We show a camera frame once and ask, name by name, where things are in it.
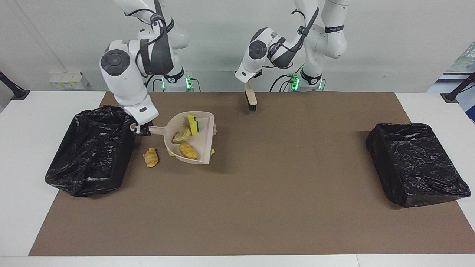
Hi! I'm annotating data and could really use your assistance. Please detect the beige hand brush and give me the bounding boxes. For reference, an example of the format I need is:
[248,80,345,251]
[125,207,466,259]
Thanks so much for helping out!
[245,82,258,113]

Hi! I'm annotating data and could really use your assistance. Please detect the brown bread roll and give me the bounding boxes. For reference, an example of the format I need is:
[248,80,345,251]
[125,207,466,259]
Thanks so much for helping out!
[179,143,199,160]

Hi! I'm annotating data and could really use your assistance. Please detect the notched yellow sponge piece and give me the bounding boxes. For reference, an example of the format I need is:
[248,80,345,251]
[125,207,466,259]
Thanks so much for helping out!
[187,114,203,136]

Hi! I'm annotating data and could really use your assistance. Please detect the beige plastic dustpan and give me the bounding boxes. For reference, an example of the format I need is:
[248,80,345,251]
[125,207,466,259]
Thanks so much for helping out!
[130,111,216,165]

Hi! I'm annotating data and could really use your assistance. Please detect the black bag lined bin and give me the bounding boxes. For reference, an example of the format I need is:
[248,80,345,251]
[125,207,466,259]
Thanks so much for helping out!
[45,105,138,197]
[366,123,471,208]

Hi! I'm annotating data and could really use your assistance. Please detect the orange striped croissant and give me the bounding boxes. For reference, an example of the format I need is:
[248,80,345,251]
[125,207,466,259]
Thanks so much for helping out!
[143,147,159,168]

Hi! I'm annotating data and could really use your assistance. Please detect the brown paper table mat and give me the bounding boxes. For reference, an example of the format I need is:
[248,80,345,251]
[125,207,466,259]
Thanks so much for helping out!
[29,92,475,256]

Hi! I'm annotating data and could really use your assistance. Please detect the black angled stand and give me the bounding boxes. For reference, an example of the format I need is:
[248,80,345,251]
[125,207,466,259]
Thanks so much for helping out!
[440,71,475,103]
[0,71,30,100]

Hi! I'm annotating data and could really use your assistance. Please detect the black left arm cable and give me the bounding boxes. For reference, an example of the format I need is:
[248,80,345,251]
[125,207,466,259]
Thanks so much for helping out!
[262,7,320,71]

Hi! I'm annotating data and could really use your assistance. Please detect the white wall power box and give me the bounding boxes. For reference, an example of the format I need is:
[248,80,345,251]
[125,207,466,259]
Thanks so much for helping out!
[49,72,89,90]

